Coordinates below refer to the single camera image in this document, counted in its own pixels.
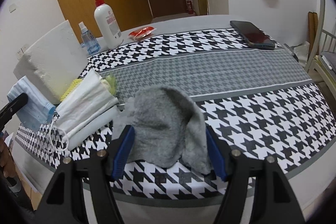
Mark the grey fuzzy sock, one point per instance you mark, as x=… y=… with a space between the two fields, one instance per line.
x=169 y=127

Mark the wall socket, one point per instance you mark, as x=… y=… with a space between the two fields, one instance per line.
x=21 y=51

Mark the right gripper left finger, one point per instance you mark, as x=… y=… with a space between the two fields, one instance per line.
x=121 y=150

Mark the houndstooth table cloth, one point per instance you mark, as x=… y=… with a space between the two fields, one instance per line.
x=260 y=102

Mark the person left hand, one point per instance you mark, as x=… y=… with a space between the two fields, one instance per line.
x=6 y=161

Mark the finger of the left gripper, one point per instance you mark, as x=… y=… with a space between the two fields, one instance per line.
x=8 y=111

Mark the yellow foam fruit net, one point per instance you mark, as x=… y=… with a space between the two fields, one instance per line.
x=72 y=86

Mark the white red pump bottle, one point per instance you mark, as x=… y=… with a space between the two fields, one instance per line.
x=107 y=24

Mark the green floral tissue pack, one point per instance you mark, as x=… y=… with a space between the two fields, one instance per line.
x=110 y=83

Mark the white styrofoam box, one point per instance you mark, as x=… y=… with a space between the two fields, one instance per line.
x=53 y=62

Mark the white face mask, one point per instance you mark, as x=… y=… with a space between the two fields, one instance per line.
x=86 y=102

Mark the white foam sheet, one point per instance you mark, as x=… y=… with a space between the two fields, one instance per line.
x=92 y=127

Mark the red snack packet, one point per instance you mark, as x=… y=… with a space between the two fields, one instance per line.
x=141 y=33

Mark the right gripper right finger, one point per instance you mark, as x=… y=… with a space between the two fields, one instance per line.
x=215 y=155

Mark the red fire extinguisher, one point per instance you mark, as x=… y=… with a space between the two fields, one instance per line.
x=190 y=8

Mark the wooden sticks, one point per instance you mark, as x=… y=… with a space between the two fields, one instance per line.
x=312 y=28

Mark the metal bunk bed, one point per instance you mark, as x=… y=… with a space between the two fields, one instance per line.
x=321 y=62

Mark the black smartphone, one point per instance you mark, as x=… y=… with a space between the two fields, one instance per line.
x=253 y=36

